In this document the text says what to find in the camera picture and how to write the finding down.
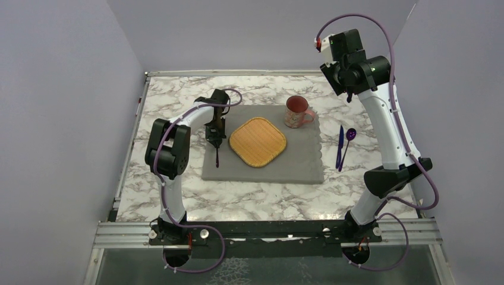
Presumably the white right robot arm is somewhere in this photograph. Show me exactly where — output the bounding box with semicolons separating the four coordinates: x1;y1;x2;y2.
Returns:
314;29;432;242

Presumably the pink patterned cup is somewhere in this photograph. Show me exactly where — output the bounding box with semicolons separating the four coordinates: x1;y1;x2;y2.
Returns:
284;96;316;128

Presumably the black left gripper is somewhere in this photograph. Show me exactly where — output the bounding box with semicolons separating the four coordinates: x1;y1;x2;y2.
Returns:
204;116;226;148

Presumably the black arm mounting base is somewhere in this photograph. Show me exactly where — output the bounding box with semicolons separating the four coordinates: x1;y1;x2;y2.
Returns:
148;220;382;259

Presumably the woven yellow wicker tray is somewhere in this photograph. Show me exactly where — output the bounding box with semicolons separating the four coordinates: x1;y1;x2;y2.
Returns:
228;117;287;168

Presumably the aluminium table frame rail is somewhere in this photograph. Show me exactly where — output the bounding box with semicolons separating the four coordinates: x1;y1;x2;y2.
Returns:
83;221;158;285

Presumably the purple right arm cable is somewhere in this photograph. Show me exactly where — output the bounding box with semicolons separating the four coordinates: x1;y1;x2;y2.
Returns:
314;13;440;272

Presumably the purple iridescent knife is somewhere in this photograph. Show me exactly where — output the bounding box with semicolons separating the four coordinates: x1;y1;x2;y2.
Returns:
335;125;345;169

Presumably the grey scalloped cloth placemat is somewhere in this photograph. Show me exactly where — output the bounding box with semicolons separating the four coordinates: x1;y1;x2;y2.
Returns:
201;105;324;185

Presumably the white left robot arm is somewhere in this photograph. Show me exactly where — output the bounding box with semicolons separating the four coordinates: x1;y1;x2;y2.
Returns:
144;88;242;244

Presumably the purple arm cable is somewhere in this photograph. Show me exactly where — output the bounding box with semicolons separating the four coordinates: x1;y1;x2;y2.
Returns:
314;13;440;272
152;88;243;274

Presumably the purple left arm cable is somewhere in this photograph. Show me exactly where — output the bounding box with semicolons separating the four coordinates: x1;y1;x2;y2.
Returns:
152;88;243;274

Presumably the purple iridescent spoon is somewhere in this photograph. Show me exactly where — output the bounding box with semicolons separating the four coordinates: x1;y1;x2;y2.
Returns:
338;128;357;172

